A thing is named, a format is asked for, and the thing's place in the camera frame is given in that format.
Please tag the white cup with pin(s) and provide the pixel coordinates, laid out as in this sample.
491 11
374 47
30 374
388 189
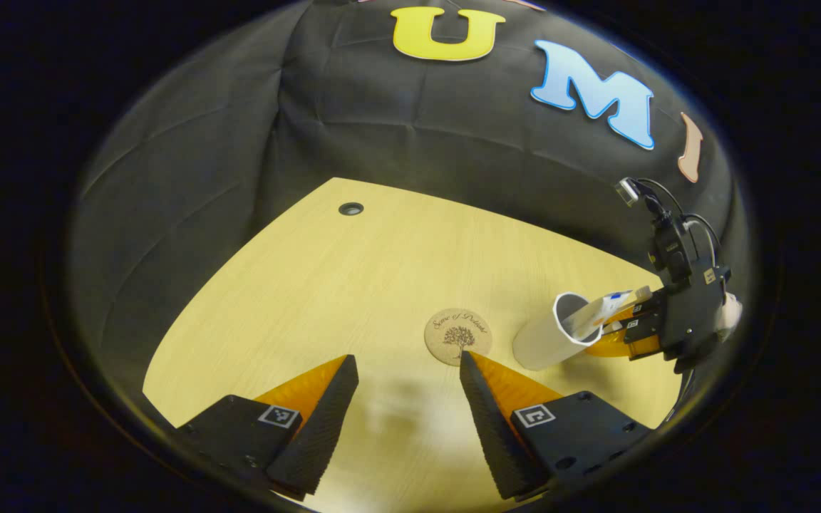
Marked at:
539 343

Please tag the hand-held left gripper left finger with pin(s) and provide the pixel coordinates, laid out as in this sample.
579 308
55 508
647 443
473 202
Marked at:
318 434

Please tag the white toothpaste tube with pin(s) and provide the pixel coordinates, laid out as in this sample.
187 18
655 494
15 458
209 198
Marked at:
599 310

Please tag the round cork coaster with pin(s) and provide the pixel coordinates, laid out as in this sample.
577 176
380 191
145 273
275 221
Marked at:
453 329

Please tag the black backdrop cloth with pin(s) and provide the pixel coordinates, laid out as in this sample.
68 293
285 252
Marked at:
311 128

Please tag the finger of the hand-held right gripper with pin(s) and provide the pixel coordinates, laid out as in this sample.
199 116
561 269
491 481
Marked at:
635 343
640 309

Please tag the light wooden desktop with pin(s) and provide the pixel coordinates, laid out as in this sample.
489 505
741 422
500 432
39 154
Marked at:
353 285

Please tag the black desktop grommet hole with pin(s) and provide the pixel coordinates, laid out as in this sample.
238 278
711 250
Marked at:
350 208

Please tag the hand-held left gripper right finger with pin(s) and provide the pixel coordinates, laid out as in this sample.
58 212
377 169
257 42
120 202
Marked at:
499 442

